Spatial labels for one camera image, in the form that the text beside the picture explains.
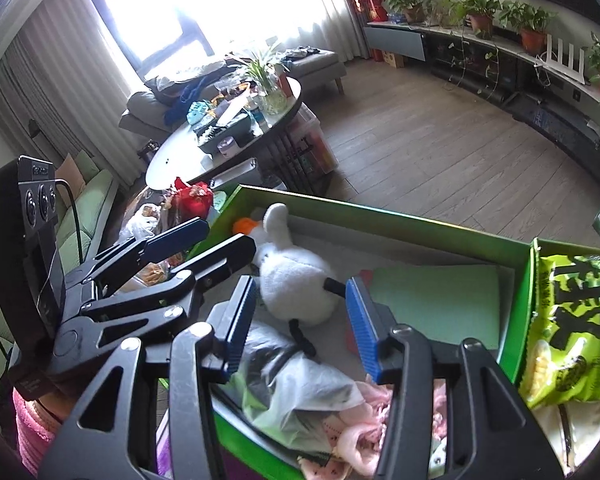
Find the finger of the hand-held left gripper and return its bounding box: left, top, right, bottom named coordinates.
left=66, top=216, right=212, bottom=302
left=80, top=233, right=258, bottom=361

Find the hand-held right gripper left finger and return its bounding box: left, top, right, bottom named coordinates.
left=36, top=275, right=258, bottom=480

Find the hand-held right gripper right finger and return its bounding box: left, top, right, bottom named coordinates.
left=344, top=275, right=565, bottom=480

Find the white duck plush toy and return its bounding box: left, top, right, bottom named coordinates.
left=232, top=203, right=353, bottom=358

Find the clear plastic bag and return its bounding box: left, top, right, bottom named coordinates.
left=232, top=322, right=366, bottom=453

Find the pink ribbed plush toy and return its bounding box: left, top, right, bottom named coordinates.
left=300, top=380, right=448, bottom=478

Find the green cardboard box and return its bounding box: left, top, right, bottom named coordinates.
left=157, top=185, right=536, bottom=480
left=500, top=237, right=600, bottom=461

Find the red snack bag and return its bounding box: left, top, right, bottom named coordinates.
left=172, top=177, right=215, bottom=218

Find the white plastic bag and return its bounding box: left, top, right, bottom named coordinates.
left=120, top=202, right=171, bottom=241

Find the dark oval coffee table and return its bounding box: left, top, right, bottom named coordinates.
left=145, top=77, right=303, bottom=191

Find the green sofa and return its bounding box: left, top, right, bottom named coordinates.
left=55, top=150, right=118, bottom=266

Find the beige cushion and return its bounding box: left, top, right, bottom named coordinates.
left=61, top=152, right=86, bottom=188

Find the dark tray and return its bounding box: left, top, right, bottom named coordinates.
left=195, top=110, right=253, bottom=153

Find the clear storage bin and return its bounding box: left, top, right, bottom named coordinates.
left=280, top=105, right=338, bottom=176

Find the pile of clothes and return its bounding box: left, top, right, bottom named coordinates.
left=145, top=60, right=236, bottom=106

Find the spider plant in vase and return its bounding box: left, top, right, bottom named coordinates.
left=235, top=45, right=293, bottom=116

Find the pink fluffy cloth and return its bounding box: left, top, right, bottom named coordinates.
left=12, top=390, right=63, bottom=476

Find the beige curtain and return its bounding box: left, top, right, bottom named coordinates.
left=0, top=0, right=151, bottom=186

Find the green snack bag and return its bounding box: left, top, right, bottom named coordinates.
left=519, top=255, right=600, bottom=408

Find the grey sofa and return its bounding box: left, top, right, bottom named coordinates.
left=119, top=47, right=348, bottom=136

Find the window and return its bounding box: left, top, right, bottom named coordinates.
left=82, top=0, right=331, bottom=78

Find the round beige dish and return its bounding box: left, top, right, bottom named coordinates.
left=530, top=400, right=600, bottom=471

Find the grey curtain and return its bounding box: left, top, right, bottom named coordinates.
left=300, top=0, right=376, bottom=61

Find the grey television console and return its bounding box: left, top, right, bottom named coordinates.
left=364, top=20, right=600, bottom=191

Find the white router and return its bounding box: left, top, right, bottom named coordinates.
left=545, top=34, right=588, bottom=83

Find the black cable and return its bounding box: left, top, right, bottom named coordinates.
left=55, top=180, right=83, bottom=261

